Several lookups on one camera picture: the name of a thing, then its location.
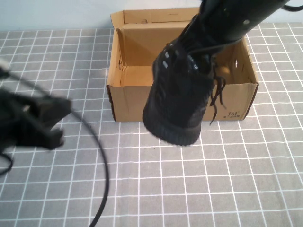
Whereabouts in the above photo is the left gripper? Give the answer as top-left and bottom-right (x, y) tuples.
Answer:
(9, 94), (72, 150)

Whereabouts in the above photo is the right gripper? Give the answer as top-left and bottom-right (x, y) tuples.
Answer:
(181, 9), (215, 57)

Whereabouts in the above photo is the black knit sneaker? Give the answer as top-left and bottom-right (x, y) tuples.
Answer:
(142, 39), (227, 146)

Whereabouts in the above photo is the brown cardboard shoe box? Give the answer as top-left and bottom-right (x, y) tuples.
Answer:
(106, 9), (259, 122)

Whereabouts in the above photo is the grey white grid tablecloth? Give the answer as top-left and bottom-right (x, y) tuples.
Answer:
(0, 22), (303, 227)

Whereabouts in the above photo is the black left camera cable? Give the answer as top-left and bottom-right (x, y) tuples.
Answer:
(0, 67), (111, 227)

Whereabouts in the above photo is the black right arm cable loop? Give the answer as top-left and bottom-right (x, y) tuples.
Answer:
(281, 0), (303, 13)

